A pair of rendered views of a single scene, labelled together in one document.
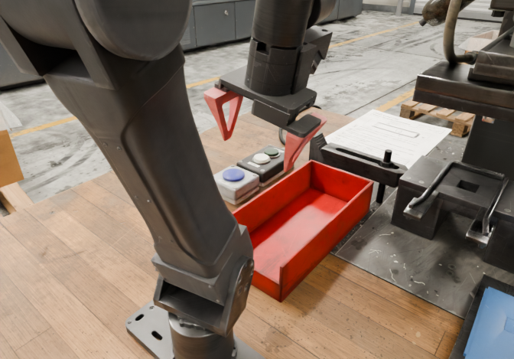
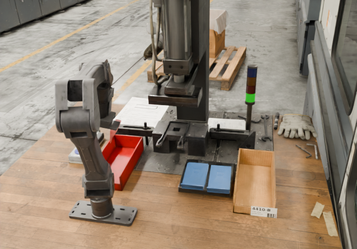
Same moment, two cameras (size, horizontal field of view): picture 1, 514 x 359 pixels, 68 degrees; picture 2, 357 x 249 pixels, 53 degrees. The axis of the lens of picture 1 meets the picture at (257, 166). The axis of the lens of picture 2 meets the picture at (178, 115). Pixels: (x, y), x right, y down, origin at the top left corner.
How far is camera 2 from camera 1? 0.73 m
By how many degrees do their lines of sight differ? 23
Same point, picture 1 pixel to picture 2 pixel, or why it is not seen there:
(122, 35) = (96, 129)
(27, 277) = (11, 219)
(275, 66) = (101, 109)
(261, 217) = not seen: hidden behind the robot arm
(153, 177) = (93, 153)
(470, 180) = (177, 126)
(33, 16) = (78, 129)
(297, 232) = (118, 166)
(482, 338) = (187, 177)
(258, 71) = not seen: hidden behind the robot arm
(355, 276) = (145, 174)
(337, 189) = (128, 144)
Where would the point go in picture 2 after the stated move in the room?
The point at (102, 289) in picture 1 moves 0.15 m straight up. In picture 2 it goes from (49, 211) to (39, 172)
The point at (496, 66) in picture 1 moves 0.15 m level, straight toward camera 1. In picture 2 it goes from (170, 91) to (165, 111)
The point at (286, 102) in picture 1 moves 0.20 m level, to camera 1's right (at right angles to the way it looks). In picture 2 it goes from (107, 119) to (164, 105)
